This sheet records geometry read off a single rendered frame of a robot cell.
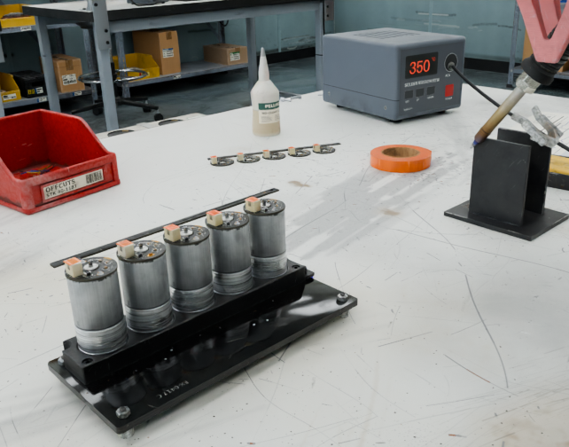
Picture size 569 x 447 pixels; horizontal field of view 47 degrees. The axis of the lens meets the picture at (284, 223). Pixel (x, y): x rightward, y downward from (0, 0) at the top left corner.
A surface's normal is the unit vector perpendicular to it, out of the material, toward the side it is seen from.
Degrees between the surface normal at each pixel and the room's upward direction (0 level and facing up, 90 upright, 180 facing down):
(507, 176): 90
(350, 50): 90
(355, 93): 90
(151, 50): 91
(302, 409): 0
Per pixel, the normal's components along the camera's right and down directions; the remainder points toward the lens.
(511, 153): -0.73, 0.29
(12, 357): -0.04, -0.92
